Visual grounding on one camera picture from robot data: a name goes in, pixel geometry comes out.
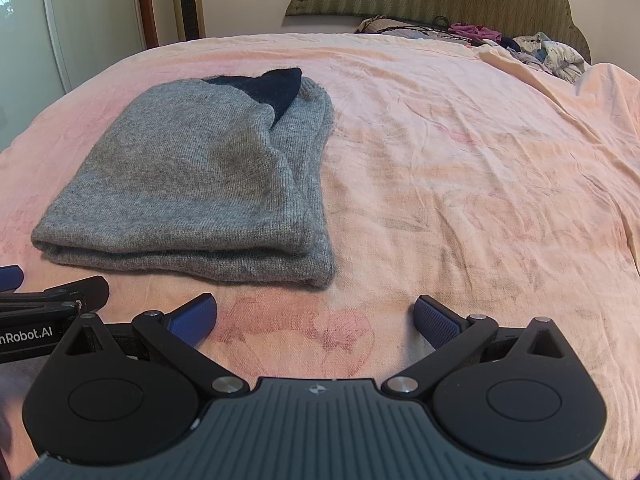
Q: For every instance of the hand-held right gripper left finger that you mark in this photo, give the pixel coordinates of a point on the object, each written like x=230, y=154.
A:
x=195, y=317

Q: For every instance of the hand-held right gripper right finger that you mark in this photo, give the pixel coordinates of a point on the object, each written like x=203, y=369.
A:
x=436, y=321

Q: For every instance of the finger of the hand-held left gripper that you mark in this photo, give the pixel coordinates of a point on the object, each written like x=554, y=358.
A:
x=9, y=277
x=75, y=291

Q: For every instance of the grey sweater with navy sleeves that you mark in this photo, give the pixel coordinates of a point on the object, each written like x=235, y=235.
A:
x=175, y=185

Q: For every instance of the pink bed sheet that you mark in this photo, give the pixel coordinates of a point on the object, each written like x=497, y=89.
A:
x=450, y=160

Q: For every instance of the white wardrobe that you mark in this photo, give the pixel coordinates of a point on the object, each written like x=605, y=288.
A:
x=85, y=20

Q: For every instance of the dark navy garment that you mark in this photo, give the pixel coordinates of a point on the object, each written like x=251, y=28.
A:
x=507, y=44

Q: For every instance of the white patterned garment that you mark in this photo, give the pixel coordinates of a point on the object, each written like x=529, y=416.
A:
x=555, y=57

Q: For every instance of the magenta garment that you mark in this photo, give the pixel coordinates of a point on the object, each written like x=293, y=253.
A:
x=475, y=32

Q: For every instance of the gold and black tower fan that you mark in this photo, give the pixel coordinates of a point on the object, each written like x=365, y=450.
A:
x=187, y=0

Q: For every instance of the wooden door frame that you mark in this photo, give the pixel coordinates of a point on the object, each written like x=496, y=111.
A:
x=146, y=2

